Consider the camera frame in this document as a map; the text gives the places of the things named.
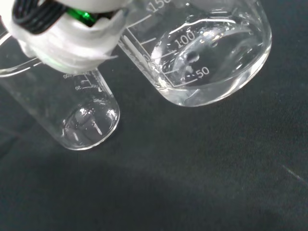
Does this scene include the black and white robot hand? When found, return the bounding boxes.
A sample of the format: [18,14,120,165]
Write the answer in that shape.
[0,0,133,73]

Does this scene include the black bench cloth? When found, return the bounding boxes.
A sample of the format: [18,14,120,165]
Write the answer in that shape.
[0,0,308,231]

